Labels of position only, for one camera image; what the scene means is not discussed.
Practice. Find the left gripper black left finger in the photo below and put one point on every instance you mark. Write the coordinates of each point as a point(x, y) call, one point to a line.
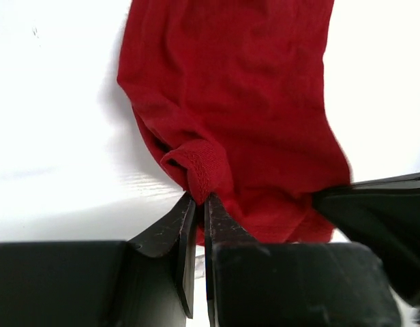
point(145, 281)

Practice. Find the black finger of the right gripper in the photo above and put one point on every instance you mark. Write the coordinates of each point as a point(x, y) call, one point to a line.
point(384, 215)

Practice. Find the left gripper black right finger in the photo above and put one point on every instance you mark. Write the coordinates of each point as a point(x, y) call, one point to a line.
point(250, 283)

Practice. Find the dark red t shirt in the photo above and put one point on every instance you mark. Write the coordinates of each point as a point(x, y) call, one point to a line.
point(229, 99)

